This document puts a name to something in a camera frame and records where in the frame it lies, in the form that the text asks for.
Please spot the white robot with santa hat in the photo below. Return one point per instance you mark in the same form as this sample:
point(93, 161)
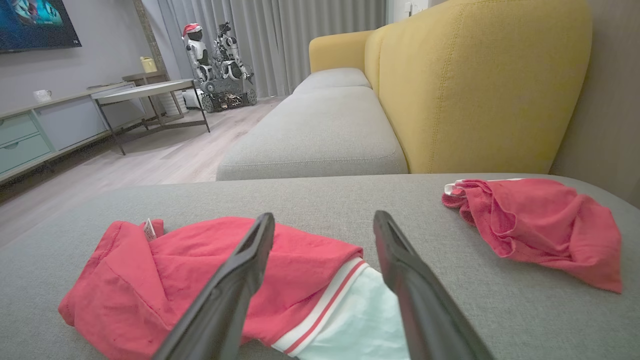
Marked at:
point(197, 50)

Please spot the yellow sofa back cushion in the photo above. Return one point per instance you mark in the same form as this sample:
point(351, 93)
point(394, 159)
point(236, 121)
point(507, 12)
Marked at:
point(475, 85)

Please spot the brown side table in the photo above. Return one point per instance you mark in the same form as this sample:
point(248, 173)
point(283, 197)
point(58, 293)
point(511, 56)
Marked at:
point(145, 76)

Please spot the red white basketball jersey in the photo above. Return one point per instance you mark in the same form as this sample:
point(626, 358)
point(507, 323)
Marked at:
point(140, 295)

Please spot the large grey sofa chaise cushion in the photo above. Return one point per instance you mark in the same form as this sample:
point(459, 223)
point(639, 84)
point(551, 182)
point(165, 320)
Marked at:
point(325, 200)

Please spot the grey curtain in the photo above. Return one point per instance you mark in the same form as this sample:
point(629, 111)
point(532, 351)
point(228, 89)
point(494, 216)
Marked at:
point(300, 35)

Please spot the yellow sofa armrest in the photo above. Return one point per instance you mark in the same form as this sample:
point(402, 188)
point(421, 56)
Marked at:
point(337, 50)

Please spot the red shorts with white trim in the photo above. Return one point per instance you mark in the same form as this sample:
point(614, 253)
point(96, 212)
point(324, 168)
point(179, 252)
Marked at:
point(545, 230)

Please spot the grey green tv cabinet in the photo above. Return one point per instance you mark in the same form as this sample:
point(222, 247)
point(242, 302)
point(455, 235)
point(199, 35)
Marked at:
point(60, 125)

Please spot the small grey sofa seat cushion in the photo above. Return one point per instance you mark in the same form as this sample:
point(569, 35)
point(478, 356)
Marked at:
point(335, 79)

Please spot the yellow jug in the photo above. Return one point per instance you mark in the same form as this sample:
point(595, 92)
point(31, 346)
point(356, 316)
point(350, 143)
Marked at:
point(148, 65)

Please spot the wheeled robot base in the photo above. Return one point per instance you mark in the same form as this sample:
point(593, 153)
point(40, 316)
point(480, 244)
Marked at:
point(227, 95)

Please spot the white black humanoid robot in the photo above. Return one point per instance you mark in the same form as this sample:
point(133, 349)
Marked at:
point(230, 50)

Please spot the wall mounted television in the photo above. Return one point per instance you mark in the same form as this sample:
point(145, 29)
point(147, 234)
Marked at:
point(35, 22)

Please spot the white mug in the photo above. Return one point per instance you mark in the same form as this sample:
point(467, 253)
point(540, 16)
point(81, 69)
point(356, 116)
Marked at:
point(42, 95)

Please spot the white ribbed bin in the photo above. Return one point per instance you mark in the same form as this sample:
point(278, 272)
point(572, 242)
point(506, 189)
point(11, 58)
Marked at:
point(172, 102)

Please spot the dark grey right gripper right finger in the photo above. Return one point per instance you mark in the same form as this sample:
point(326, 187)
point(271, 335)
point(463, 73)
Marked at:
point(425, 320)

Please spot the grey coffee table black legs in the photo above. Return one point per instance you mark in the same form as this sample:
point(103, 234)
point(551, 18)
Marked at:
point(145, 90)

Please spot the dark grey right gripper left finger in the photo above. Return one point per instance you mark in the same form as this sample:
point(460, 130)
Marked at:
point(220, 315)

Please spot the grey sofa back cushion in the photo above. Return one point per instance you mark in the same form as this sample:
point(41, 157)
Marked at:
point(610, 100)

